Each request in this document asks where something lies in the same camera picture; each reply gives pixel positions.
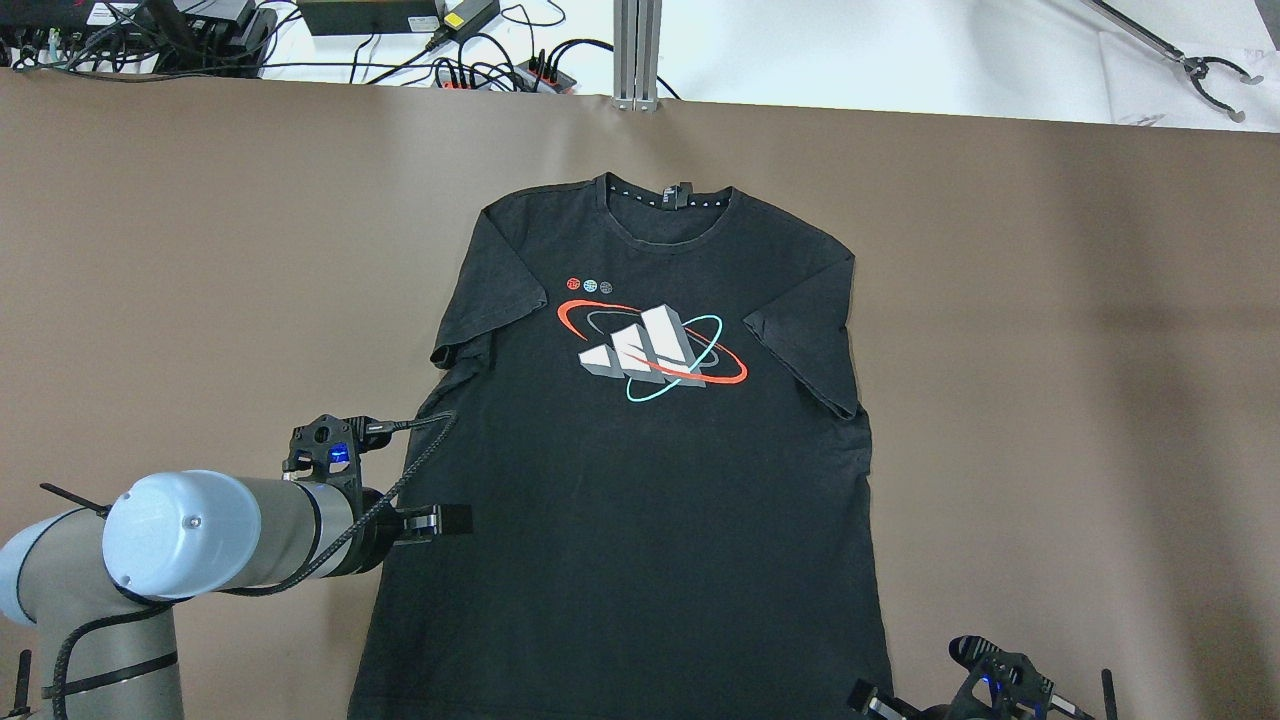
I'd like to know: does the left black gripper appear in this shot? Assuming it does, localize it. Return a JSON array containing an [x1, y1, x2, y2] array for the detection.
[[355, 505, 474, 566]]

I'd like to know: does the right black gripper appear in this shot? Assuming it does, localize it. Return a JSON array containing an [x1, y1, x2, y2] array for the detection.
[[846, 680, 951, 719]]

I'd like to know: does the black graphic t-shirt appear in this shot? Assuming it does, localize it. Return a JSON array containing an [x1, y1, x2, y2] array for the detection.
[[347, 174, 893, 719]]

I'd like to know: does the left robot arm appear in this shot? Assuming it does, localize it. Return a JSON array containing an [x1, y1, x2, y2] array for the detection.
[[3, 470, 474, 719]]

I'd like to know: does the black power adapter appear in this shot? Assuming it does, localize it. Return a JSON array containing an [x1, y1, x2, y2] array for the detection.
[[440, 0, 500, 44]]

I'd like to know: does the black Huawei monitor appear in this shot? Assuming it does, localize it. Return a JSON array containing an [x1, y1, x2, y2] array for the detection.
[[84, 0, 279, 76]]

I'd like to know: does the grabber tool on white table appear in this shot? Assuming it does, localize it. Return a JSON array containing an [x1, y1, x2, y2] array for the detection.
[[1084, 1, 1265, 124]]

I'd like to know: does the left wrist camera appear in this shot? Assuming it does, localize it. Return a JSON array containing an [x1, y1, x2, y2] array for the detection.
[[282, 414, 396, 493]]

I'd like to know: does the aluminium frame post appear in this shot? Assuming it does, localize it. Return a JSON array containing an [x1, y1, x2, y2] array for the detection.
[[612, 0, 663, 113]]

